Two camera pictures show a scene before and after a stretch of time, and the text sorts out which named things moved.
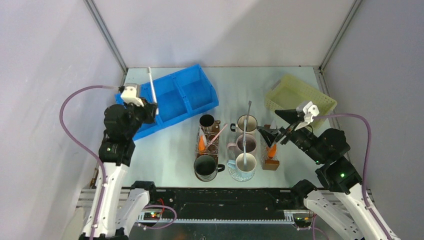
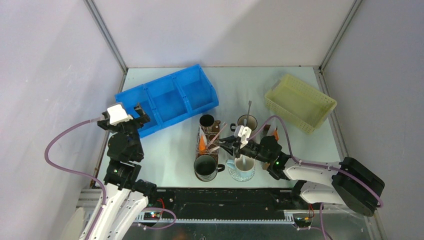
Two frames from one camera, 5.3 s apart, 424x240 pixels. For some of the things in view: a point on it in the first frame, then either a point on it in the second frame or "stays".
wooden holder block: (202, 140) stays
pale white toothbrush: (244, 144) stays
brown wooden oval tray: (207, 142) stays
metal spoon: (250, 102) stays
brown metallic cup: (209, 124) stays
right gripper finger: (268, 134) -> (234, 148)
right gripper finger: (291, 116) -> (233, 139)
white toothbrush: (149, 71) -> (213, 149)
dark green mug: (206, 168) stays
